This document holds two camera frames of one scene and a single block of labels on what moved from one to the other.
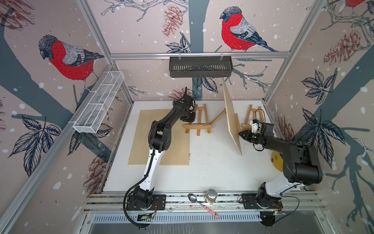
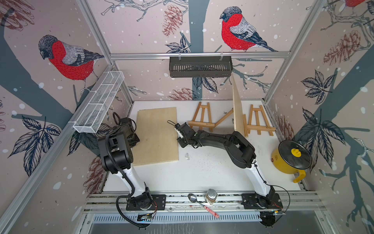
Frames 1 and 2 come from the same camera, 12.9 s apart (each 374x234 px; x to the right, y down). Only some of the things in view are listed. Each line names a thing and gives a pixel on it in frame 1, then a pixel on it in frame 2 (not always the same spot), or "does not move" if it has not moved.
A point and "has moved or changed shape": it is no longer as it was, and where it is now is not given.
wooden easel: (199, 126) has moved or changed shape
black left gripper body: (190, 117) to (133, 140)
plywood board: (231, 118) to (239, 126)
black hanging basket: (201, 66) does not move
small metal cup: (211, 196) does not move
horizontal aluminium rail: (178, 56) does not move
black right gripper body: (254, 137) to (183, 142)
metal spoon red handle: (193, 198) does not move
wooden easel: (245, 126) does not move
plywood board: (177, 153) has moved or changed shape
